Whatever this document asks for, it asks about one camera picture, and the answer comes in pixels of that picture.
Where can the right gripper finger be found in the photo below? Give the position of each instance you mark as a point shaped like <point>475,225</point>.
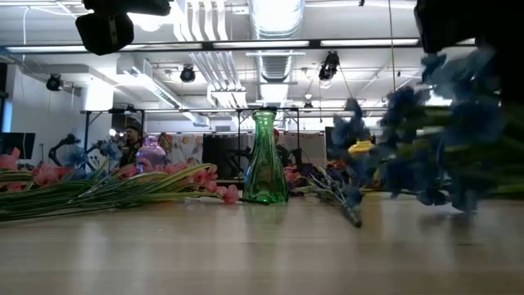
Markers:
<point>509,73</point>

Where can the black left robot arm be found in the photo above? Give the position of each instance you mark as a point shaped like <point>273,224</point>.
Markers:
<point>123,6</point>

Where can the purple glass vase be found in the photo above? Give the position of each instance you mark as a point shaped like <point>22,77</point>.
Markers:
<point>152,153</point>

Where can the yellow glass vase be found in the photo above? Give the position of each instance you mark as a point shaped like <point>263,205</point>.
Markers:
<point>360,147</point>

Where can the green glass vase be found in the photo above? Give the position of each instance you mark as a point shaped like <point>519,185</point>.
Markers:
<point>266,172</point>

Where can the person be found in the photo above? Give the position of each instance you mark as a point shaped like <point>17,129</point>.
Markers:
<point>132,139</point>
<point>282,153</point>

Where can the white ceiling pipes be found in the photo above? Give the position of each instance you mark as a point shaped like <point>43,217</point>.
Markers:
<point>213,69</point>

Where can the black computer monitor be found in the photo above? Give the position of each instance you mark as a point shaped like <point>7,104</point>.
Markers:
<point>20,143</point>

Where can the white floral fabric panel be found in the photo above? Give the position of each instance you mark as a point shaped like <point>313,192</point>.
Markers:
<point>186,147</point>

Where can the black fabric panel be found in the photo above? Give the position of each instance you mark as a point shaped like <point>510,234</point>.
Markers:
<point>219,151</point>

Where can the pale patterned fabric panel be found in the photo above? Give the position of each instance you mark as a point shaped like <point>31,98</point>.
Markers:
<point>311,145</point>

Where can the black hanging camera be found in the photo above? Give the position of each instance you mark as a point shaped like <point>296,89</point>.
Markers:
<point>329,65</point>
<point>187,74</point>
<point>54,82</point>

